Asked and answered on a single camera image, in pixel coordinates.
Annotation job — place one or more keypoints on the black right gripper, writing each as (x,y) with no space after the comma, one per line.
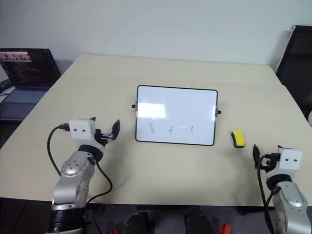
(270,162)

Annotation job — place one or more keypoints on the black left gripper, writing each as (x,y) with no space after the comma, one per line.
(103,137)

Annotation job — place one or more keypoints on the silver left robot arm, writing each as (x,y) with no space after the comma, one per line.
(73,180)

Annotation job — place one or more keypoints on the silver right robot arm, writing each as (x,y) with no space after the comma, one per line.
(290,204)

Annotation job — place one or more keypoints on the yellow and black eraser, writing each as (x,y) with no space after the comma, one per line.
(238,138)

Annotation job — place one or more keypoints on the small black-framed whiteboard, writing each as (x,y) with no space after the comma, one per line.
(175,114)

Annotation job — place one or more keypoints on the small red part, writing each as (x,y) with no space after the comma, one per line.
(225,229)

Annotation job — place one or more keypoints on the open dark laptop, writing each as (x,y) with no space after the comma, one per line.
(26,73)

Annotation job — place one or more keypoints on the black office chair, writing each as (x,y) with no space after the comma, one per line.
(297,61)

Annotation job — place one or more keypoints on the dark rounded shape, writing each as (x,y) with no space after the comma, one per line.
(139,223)
(198,221)

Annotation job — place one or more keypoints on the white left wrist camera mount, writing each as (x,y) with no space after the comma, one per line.
(81,129)

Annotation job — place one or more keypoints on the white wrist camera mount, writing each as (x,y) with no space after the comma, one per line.
(81,129)
(290,161)

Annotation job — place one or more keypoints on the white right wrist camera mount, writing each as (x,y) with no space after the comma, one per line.
(290,161)

